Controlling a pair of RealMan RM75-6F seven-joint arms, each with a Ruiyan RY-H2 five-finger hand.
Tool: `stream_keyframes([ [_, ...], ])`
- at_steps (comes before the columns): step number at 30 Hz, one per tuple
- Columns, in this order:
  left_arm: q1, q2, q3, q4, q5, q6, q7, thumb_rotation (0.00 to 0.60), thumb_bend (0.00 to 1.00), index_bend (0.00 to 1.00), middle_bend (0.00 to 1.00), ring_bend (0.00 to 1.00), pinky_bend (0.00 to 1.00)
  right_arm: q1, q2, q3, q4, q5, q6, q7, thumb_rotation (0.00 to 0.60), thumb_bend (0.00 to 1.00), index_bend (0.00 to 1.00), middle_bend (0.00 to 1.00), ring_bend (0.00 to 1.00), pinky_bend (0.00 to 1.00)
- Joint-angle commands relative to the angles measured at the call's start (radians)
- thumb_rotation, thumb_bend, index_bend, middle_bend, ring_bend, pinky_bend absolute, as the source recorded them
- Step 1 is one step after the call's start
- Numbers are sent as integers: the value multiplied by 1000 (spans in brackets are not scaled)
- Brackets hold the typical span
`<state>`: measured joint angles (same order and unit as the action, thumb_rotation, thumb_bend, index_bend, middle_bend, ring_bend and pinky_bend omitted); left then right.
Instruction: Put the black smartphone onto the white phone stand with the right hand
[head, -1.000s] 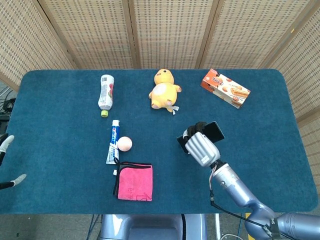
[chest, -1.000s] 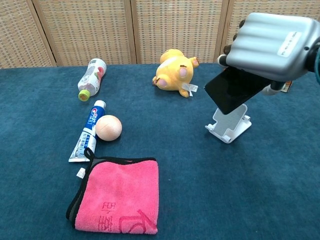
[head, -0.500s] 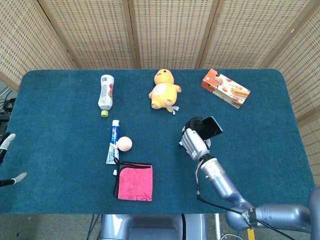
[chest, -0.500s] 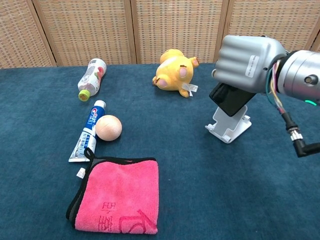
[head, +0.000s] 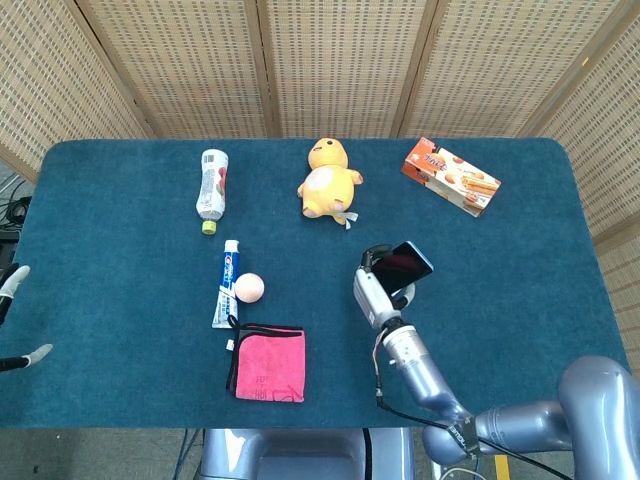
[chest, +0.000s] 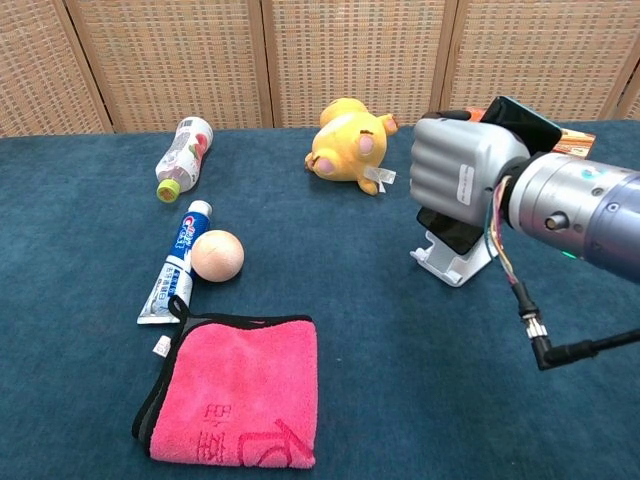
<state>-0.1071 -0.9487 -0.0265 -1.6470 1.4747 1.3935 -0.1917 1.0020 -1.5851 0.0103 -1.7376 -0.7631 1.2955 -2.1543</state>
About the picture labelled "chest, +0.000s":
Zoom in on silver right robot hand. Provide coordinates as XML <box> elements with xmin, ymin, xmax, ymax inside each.
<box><xmin>409</xmin><ymin>109</ymin><xmax>531</xmax><ymax>226</ymax></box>

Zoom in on black smartphone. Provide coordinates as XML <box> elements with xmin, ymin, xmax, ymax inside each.
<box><xmin>416</xmin><ymin>95</ymin><xmax>564</xmax><ymax>255</ymax></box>

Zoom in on white phone stand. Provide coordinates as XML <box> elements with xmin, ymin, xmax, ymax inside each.
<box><xmin>409</xmin><ymin>230</ymin><xmax>499</xmax><ymax>287</ymax></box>

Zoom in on yellow plush toy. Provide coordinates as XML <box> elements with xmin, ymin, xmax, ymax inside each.
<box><xmin>304</xmin><ymin>97</ymin><xmax>401</xmax><ymax>197</ymax></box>

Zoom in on orange cardboard box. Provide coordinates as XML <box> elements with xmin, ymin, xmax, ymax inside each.
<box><xmin>467</xmin><ymin>107</ymin><xmax>597</xmax><ymax>160</ymax></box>

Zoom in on woven folding screen panel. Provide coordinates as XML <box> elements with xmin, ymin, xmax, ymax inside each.
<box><xmin>0</xmin><ymin>0</ymin><xmax>114</xmax><ymax>138</ymax></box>
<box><xmin>439</xmin><ymin>0</ymin><xmax>640</xmax><ymax>126</ymax></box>
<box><xmin>259</xmin><ymin>0</ymin><xmax>459</xmax><ymax>128</ymax></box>
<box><xmin>64</xmin><ymin>0</ymin><xmax>274</xmax><ymax>133</ymax></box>

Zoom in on blue carpet table cover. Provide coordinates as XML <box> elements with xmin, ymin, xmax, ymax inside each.
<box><xmin>0</xmin><ymin>119</ymin><xmax>640</xmax><ymax>480</ymax></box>

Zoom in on peach coloured ball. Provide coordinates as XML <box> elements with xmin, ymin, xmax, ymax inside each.
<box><xmin>190</xmin><ymin>228</ymin><xmax>246</xmax><ymax>283</ymax></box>

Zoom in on plastic bottle green cap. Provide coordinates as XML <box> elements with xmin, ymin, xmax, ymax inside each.
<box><xmin>154</xmin><ymin>116</ymin><xmax>215</xmax><ymax>204</ymax></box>

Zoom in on blue white toothpaste tube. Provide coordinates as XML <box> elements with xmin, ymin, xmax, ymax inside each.
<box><xmin>136</xmin><ymin>199</ymin><xmax>214</xmax><ymax>326</ymax></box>

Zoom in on pink towel black trim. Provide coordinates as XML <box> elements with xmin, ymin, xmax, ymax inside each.
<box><xmin>131</xmin><ymin>294</ymin><xmax>320</xmax><ymax>470</ymax></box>

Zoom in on black cable coloured wires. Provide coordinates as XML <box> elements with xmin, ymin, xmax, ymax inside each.
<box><xmin>483</xmin><ymin>174</ymin><xmax>640</xmax><ymax>371</ymax></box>

